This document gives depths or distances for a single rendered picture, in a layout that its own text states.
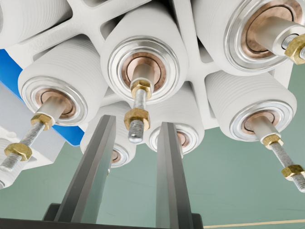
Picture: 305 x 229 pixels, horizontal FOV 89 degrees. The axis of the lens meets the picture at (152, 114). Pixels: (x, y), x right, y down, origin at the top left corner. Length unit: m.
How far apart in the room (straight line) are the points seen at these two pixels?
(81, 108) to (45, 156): 0.31
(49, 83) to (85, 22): 0.09
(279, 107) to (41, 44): 0.32
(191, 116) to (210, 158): 0.58
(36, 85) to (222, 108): 0.23
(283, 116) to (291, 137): 0.56
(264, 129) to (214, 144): 0.48
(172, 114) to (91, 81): 0.11
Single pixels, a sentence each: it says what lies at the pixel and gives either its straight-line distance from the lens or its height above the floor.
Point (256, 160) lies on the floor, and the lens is 0.88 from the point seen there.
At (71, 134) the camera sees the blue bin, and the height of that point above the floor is 0.10.
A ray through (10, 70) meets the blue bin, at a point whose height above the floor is 0.08.
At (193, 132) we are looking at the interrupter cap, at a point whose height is 0.25.
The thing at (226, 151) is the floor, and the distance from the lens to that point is 0.76.
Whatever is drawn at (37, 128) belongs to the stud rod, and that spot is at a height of 0.30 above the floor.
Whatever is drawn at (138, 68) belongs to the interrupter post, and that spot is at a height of 0.26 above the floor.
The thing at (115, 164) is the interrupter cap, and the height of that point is 0.25.
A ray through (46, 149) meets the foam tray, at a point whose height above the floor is 0.16.
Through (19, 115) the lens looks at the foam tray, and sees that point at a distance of 0.49.
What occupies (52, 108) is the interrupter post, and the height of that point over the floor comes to 0.27.
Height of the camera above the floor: 0.40
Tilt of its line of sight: 48 degrees down
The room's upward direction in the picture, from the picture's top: 178 degrees counter-clockwise
